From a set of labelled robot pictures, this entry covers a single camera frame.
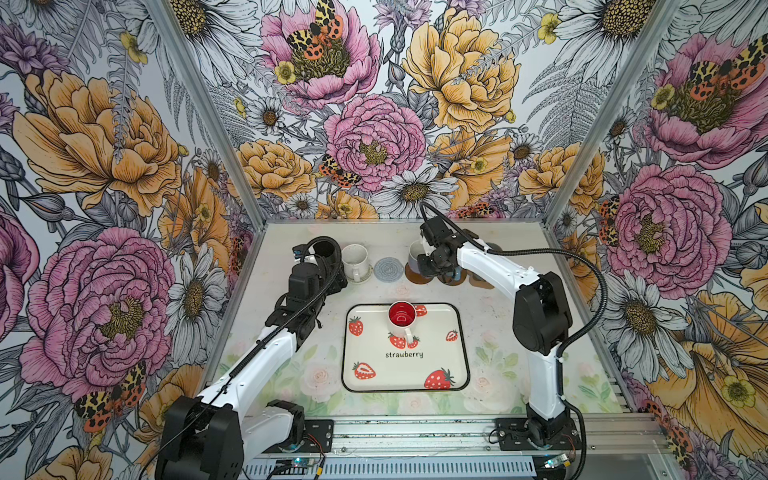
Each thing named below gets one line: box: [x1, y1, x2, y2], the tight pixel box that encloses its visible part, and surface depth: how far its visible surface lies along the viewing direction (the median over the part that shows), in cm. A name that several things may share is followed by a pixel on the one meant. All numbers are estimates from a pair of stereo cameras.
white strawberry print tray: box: [341, 303, 471, 393], surface depth 89 cm
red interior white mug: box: [387, 300, 417, 344], surface depth 90 cm
